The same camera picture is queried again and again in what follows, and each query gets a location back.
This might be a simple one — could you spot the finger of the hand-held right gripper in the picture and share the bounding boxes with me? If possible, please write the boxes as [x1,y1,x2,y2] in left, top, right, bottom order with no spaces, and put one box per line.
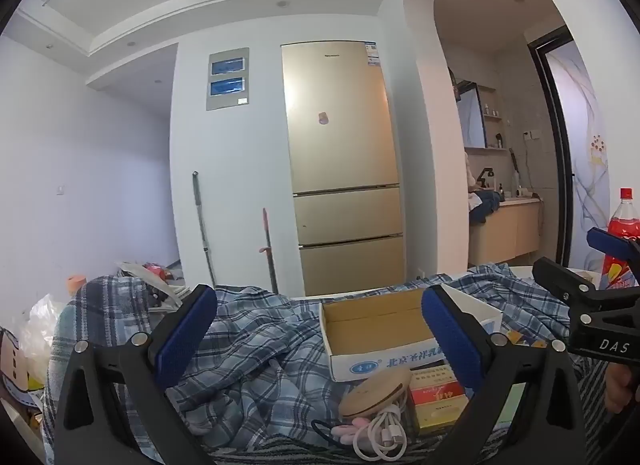
[586,227,640,268]
[531,257,601,303]

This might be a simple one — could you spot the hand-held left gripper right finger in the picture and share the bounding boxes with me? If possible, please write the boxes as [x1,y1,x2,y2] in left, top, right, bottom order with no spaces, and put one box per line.
[421,284,587,465]

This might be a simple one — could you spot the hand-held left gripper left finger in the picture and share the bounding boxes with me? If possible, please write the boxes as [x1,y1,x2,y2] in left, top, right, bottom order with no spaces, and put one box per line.
[52,284,219,465]

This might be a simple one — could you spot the red yellow medicine box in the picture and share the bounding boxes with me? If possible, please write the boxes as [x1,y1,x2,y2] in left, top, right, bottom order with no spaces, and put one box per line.
[409,370,471,436]

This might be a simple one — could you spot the gold blue cigarette box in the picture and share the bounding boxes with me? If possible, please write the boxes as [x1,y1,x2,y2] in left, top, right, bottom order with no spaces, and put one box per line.
[504,329,551,347]

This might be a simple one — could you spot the cardboard box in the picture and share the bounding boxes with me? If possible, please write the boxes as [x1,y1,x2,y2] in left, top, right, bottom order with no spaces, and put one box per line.
[319,284,503,383]

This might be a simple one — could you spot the round beige device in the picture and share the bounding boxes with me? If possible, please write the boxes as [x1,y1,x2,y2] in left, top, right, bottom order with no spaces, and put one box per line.
[338,369,413,420]

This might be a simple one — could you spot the white cable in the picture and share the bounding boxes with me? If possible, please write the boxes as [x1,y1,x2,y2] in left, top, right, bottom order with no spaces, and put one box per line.
[354,405,408,462]

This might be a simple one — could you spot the person's right hand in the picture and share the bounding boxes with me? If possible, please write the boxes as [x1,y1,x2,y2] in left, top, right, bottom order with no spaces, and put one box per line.
[605,362,640,414]

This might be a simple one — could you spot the red soda bottle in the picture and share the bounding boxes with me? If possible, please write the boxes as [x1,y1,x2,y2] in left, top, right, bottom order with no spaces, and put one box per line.
[605,187,640,291]

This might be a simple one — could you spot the wooden vanity cabinet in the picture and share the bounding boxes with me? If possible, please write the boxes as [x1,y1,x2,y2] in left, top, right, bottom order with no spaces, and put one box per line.
[467,200,545,266]

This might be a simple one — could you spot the pile of red bags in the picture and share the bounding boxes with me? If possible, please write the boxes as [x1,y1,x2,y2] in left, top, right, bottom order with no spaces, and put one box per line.
[117,260,188,296]

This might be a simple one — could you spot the blue plaid blanket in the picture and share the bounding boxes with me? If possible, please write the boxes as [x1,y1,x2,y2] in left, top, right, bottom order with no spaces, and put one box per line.
[42,262,601,465]

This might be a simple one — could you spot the black framed floral door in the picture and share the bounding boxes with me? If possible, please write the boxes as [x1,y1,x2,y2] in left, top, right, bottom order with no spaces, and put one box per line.
[527,25,613,271]

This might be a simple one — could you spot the blue clothes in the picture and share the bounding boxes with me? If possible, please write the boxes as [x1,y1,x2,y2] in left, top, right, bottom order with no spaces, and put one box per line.
[470,189,502,224]

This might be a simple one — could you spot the white plastic bag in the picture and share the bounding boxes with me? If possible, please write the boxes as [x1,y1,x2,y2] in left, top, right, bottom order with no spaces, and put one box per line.
[20,295,66,381]

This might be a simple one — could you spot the yellow cartoon bag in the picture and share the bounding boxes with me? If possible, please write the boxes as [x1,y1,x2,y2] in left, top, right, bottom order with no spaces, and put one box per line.
[0,327,46,411]

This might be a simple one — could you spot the gold refrigerator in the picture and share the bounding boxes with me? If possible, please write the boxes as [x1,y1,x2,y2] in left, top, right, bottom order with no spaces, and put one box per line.
[280,40,407,297]

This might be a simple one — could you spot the grey electrical panel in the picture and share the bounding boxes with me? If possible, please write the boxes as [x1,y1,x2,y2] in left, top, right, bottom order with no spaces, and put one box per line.
[206,47,250,112]

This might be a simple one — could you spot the grey mop handle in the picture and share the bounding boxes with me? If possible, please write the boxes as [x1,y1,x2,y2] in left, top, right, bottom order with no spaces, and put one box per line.
[191,171,217,290]

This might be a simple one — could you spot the red broom handle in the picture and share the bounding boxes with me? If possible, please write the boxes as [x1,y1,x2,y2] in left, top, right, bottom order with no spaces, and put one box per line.
[259,208,279,293]

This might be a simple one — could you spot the wooden wall shelf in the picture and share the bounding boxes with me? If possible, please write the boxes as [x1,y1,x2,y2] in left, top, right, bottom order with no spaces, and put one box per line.
[477,85,505,150]

